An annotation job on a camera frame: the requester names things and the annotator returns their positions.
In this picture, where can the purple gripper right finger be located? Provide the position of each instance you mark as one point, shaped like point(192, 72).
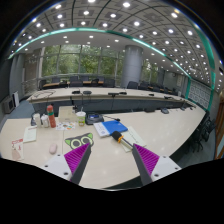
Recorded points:
point(151, 166)

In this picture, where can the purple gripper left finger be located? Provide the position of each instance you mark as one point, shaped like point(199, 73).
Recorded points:
point(70, 166)

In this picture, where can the black owl face mouse pad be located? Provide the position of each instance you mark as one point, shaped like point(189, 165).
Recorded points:
point(78, 141)

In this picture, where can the pink computer mouse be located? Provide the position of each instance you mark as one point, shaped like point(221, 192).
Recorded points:
point(53, 148)

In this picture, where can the colourful sticker sheet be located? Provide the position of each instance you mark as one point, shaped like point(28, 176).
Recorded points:
point(65, 126)

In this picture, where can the paper cup with green print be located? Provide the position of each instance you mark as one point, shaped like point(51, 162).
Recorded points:
point(81, 118)

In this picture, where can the black round device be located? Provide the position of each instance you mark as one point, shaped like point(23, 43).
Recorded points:
point(93, 118)

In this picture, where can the blue folder notebook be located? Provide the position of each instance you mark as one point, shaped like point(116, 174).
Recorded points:
point(113, 125)

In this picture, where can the beige cardboard box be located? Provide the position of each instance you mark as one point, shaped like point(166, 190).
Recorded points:
point(66, 114)

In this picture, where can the white jar with lid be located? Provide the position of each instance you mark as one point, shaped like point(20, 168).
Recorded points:
point(45, 121)

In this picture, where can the pale green booklet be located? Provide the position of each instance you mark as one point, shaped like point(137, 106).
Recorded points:
point(30, 134)

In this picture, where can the red sauce bottle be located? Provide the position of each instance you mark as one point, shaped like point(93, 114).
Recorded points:
point(51, 116)

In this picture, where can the white small bottle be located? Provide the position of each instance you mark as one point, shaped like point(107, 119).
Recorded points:
point(37, 120)

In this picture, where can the red white leaflet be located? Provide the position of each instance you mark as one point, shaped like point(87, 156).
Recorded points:
point(17, 150)

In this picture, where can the long conference desk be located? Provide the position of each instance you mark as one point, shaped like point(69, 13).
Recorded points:
point(99, 99)

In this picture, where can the grey round pillar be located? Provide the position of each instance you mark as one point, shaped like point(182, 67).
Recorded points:
point(132, 65)

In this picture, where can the black yellow handled tool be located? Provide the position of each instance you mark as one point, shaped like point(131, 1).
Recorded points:
point(120, 139)

